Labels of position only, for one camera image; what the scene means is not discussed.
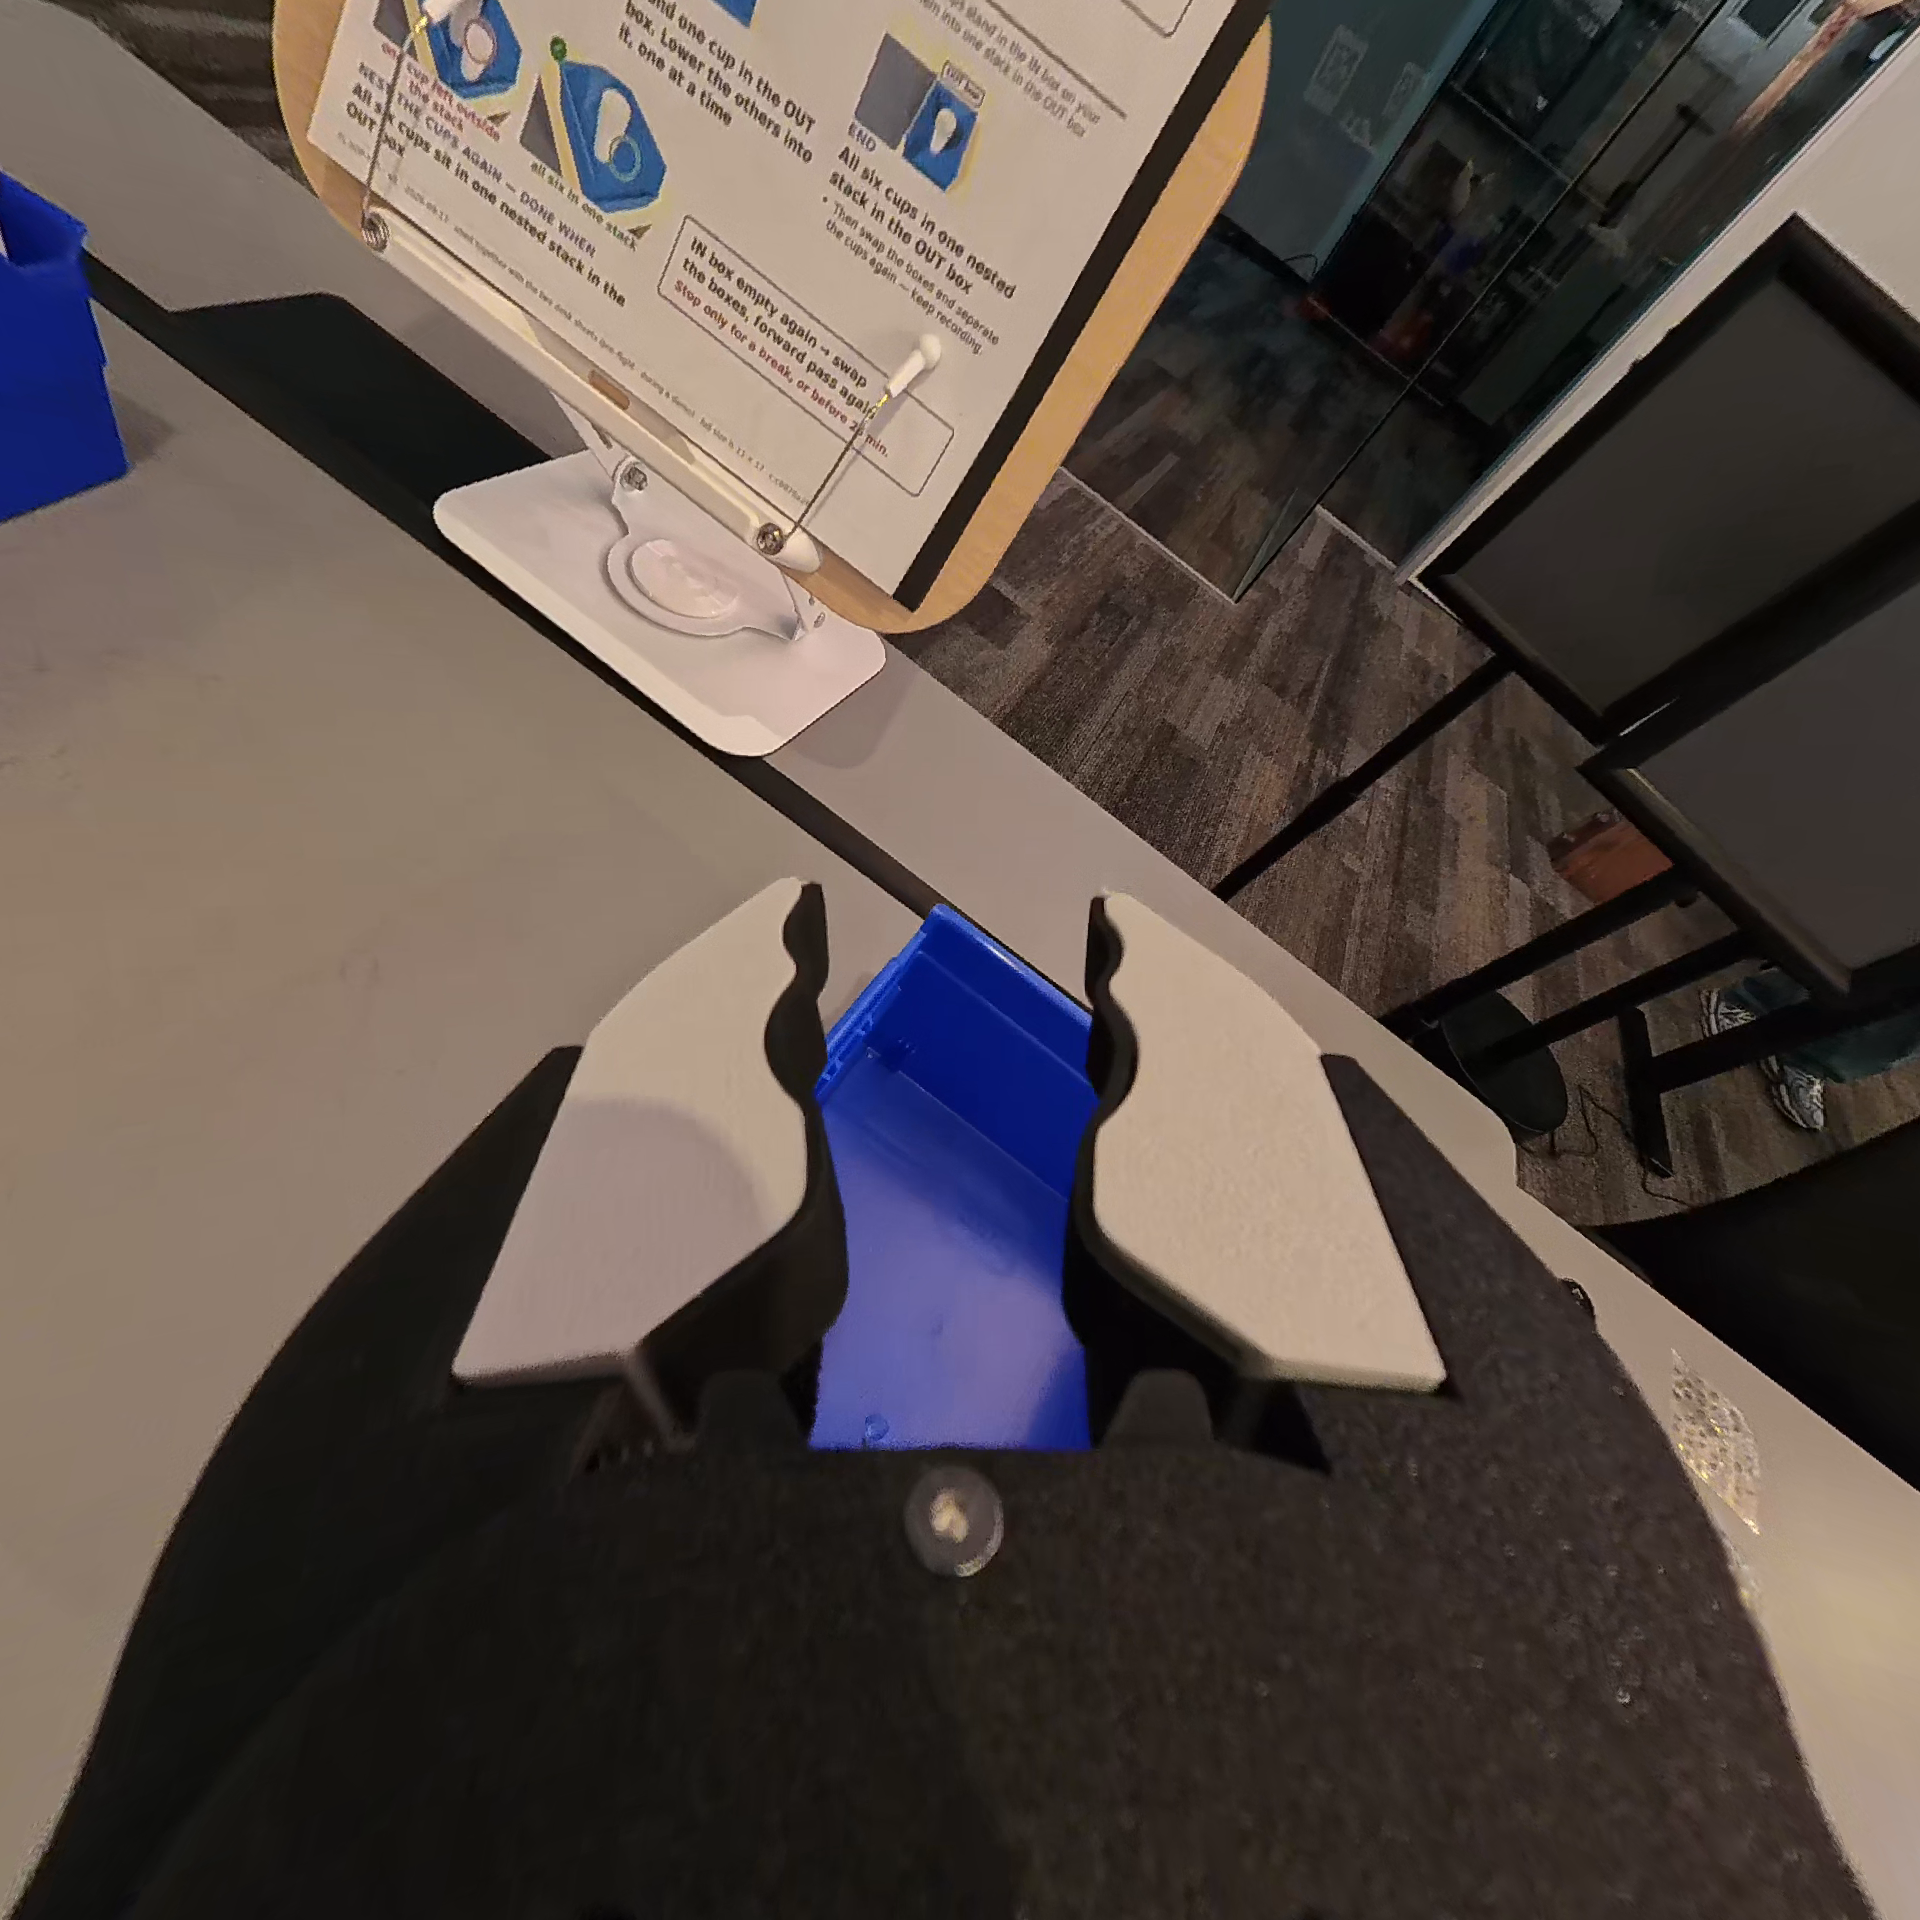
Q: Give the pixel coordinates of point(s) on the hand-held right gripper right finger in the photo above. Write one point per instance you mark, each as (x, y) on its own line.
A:
(1259, 1201)

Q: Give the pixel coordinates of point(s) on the clear crinkled plastic piece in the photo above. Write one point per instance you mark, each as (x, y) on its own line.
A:
(1717, 1440)

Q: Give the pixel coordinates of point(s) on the blue plastic bin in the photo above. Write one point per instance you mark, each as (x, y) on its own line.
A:
(946, 1261)
(55, 361)

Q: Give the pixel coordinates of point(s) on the black flat mat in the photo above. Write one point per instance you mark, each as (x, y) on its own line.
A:
(332, 405)

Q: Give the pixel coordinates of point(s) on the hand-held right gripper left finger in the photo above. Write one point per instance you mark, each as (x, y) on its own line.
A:
(645, 1186)

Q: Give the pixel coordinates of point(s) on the instruction sheet on wooden stand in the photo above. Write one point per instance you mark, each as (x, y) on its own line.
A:
(1155, 333)

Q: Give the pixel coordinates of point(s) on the printed instruction sign board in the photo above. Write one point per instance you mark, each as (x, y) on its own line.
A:
(812, 240)

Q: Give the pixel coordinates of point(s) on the black round stand base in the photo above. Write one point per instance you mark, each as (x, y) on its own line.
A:
(1507, 1065)

